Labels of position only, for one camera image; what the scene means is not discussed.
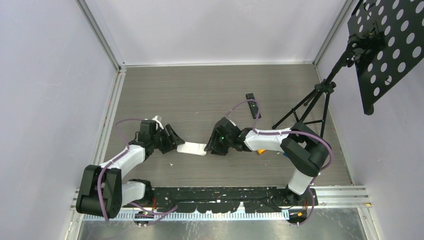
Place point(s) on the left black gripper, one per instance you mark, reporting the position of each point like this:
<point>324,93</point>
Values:
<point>172,141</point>

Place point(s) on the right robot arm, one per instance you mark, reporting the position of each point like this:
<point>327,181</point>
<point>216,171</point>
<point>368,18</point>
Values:
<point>306,150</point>

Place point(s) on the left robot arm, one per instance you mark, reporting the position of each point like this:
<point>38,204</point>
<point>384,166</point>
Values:
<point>102,191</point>

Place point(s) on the black tripod stand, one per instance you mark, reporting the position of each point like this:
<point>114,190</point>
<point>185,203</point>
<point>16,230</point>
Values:
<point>318,96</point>

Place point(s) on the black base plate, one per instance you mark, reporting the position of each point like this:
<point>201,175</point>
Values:
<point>251,201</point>

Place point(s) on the black remote control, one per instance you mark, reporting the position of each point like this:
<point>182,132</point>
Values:
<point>254,109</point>

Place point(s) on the black perforated panel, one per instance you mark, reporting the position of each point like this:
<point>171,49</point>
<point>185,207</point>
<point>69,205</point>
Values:
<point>387,38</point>

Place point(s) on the aluminium frame rail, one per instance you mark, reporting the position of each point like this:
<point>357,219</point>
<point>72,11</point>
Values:
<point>333,197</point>

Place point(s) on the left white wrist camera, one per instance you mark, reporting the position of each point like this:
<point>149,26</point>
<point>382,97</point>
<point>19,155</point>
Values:
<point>158,120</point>

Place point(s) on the white remote control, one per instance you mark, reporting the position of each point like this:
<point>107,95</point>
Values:
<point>192,148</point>

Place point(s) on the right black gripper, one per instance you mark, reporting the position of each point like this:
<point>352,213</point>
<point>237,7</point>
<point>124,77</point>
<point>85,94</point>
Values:
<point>213,144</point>

